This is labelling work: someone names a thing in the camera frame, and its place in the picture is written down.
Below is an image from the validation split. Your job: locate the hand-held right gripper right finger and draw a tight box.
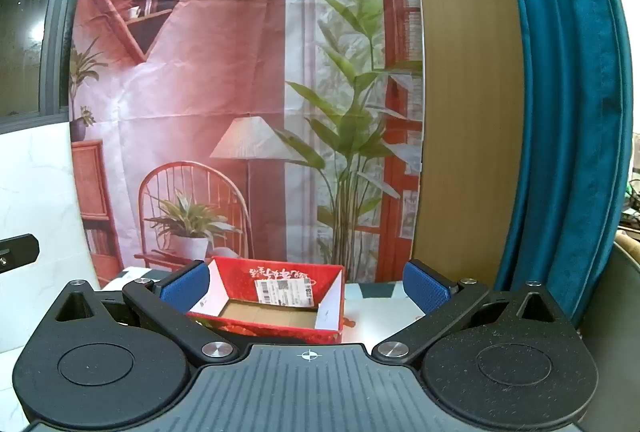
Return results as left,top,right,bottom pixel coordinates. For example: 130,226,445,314
372,260,567,369

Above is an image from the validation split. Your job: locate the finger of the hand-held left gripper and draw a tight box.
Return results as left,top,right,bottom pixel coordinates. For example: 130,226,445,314
0,235,40,276

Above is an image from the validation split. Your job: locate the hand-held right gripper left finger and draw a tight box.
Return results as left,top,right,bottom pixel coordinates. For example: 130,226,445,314
51,260,239,369

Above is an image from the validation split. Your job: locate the red strawberry cardboard box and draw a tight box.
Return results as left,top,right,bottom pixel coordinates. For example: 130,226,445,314
186,256,346,346

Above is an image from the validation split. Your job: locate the white printed tablecloth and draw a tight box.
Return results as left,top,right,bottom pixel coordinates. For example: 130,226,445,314
95,265,432,354

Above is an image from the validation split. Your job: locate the wooden panel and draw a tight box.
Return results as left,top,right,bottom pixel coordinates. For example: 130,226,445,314
410,0,527,294

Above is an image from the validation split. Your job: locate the printed room backdrop cloth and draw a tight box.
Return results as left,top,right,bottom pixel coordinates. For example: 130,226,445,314
67,0,427,289

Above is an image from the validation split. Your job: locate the teal curtain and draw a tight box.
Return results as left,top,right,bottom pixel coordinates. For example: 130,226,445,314
492,0,634,329

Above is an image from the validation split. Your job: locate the dark framed window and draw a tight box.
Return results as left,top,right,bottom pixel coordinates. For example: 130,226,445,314
0,0,167,133

